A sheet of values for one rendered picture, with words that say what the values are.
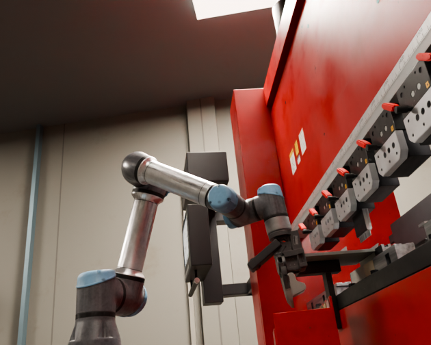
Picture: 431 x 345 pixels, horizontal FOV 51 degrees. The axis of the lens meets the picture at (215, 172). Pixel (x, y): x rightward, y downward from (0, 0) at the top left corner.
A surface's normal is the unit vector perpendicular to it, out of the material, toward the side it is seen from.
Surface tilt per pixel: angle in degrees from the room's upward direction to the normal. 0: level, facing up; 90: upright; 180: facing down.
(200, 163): 90
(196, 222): 90
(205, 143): 90
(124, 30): 180
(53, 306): 90
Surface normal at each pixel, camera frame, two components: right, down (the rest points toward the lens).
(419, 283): -0.99, 0.06
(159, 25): 0.09, 0.90
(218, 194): -0.42, -0.34
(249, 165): 0.06, -0.43
